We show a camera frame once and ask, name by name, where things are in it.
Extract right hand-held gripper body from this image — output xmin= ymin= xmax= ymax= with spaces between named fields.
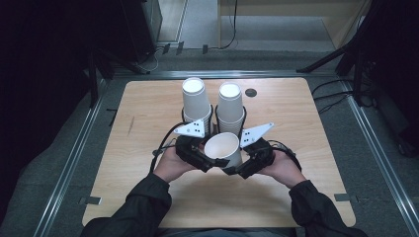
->
xmin=239 ymin=121 xmax=276 ymax=181

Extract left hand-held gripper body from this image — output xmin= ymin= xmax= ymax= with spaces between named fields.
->
xmin=173 ymin=118 xmax=214 ymax=173

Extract single white paper cup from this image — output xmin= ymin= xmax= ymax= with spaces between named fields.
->
xmin=203 ymin=131 xmax=244 ymax=170

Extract black double cup holder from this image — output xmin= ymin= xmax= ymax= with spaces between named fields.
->
xmin=181 ymin=104 xmax=247 ymax=139

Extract stack of white paper cups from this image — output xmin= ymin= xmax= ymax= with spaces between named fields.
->
xmin=215 ymin=81 xmax=246 ymax=137
xmin=181 ymin=76 xmax=214 ymax=138

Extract person's left hand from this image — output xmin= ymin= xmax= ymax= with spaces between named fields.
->
xmin=152 ymin=148 xmax=200 ymax=184

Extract person's right hand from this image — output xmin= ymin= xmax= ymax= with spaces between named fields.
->
xmin=259 ymin=150 xmax=307 ymax=190

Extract grey tape strip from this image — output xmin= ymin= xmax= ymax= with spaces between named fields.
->
xmin=334 ymin=193 xmax=359 ymax=202
xmin=78 ymin=196 xmax=103 ymax=205

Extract black metal stand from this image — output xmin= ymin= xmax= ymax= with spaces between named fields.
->
xmin=86 ymin=48 xmax=151 ymax=110

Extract black tripod stand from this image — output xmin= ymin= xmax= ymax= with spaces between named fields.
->
xmin=295 ymin=0 xmax=375 ymax=107

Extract light wooden furniture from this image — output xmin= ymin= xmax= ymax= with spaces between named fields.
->
xmin=216 ymin=0 xmax=374 ymax=50

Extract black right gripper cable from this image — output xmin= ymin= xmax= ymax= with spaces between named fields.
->
xmin=270 ymin=140 xmax=302 ymax=172

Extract black floor cables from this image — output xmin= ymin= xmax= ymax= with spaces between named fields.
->
xmin=310 ymin=78 xmax=374 ymax=115

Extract metal floor rail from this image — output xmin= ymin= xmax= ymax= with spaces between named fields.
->
xmin=340 ymin=78 xmax=419 ymax=235
xmin=33 ymin=78 xmax=110 ymax=237

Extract black hanging cable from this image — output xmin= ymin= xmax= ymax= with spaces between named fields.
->
xmin=218 ymin=0 xmax=239 ymax=50

